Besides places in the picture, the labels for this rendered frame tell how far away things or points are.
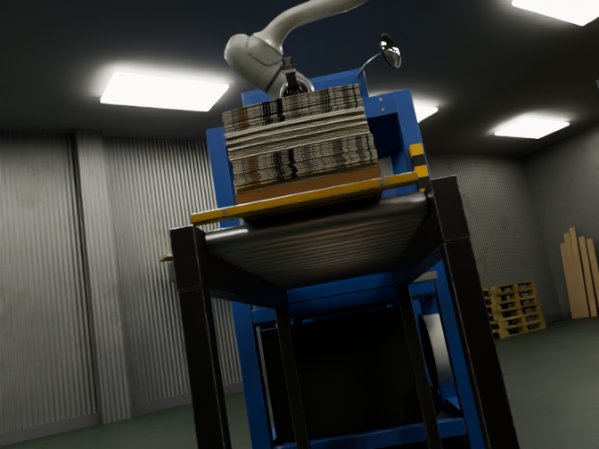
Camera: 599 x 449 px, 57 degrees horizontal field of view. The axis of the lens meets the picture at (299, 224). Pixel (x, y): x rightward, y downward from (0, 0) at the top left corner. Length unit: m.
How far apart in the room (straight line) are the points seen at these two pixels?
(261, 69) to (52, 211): 5.45
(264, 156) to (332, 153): 0.14
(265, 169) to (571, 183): 10.78
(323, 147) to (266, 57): 0.57
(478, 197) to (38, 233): 7.56
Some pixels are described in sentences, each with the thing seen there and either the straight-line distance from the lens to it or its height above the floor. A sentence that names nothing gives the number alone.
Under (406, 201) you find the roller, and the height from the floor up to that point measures 0.78.
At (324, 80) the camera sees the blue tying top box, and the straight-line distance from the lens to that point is 2.73.
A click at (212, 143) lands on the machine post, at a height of 1.48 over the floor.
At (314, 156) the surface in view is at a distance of 1.08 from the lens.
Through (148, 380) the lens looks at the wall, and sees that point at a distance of 6.81.
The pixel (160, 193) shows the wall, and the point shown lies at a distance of 7.23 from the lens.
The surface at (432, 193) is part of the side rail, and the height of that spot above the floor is 0.77.
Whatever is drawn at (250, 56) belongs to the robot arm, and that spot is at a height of 1.34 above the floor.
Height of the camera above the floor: 0.56
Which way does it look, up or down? 11 degrees up
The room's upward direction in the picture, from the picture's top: 10 degrees counter-clockwise
